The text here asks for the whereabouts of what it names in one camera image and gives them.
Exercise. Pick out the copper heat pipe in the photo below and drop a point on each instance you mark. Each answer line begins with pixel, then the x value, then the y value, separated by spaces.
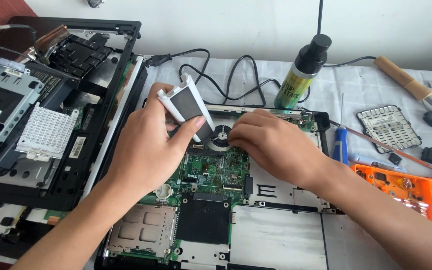
pixel 51 37

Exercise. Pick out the thin brown rod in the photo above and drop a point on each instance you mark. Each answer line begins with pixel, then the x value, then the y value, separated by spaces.
pixel 392 148

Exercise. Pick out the black keyboard piece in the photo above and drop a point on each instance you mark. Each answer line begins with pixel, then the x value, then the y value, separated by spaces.
pixel 81 52

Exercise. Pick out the black round cooling fan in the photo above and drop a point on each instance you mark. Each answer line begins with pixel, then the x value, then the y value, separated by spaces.
pixel 219 137

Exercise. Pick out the disassembled black laptop chassis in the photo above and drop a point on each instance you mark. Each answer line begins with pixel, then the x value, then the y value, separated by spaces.
pixel 88 123

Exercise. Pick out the black vented cover plate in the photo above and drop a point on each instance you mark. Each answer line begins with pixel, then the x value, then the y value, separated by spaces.
pixel 388 127

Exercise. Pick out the person's left hand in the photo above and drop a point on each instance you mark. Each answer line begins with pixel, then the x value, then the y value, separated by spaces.
pixel 144 150

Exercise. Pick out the green spray bottle black cap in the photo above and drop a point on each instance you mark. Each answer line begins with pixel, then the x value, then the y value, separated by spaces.
pixel 298 78

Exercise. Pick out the white pen tool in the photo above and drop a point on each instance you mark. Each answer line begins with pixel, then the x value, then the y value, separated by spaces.
pixel 373 162

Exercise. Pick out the open laptop base green motherboard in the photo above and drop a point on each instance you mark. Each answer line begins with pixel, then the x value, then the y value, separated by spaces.
pixel 216 210

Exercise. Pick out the heap of laptop parts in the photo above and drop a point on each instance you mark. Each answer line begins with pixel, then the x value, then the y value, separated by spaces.
pixel 17 228

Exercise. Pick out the silver metal drive caddy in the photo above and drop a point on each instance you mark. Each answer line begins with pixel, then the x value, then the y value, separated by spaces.
pixel 2 101

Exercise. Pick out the white plastic brush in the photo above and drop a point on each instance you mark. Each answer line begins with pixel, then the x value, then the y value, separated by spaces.
pixel 188 103

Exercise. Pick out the orange parts tray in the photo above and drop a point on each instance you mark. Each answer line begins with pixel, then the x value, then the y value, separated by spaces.
pixel 407 187

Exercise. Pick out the person's right hand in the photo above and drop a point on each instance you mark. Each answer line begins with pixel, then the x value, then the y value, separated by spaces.
pixel 279 150

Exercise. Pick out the small dark plug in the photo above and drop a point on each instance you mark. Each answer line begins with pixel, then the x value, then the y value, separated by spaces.
pixel 95 3

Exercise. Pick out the perforated white metal plate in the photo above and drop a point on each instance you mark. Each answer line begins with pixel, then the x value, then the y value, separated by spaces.
pixel 47 131

